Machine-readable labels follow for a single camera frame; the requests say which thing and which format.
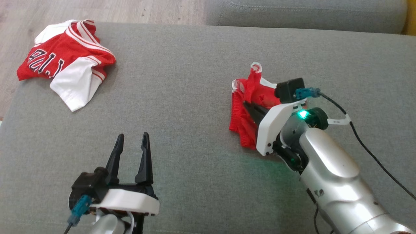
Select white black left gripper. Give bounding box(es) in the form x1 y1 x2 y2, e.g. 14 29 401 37
89 132 160 216

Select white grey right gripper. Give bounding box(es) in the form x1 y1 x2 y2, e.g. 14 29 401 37
243 100 309 156

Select red shorts with white trim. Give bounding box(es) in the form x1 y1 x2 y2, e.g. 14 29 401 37
228 62 283 150

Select red white lettered jersey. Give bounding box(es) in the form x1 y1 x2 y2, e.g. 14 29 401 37
17 19 116 112

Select yellow sofa back cushion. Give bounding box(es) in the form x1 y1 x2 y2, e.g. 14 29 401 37
402 0 416 36

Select right cable with blue connector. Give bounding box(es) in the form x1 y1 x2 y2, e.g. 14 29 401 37
294 87 416 200

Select cable with blue connector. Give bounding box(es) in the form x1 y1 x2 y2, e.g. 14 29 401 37
65 195 92 234
294 87 416 200

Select left cable with blue connector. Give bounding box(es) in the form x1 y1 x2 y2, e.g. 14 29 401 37
65 195 92 234

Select white cable clip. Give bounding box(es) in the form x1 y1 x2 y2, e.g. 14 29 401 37
328 114 351 126

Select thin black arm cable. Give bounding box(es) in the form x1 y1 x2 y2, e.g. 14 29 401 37
312 205 335 234

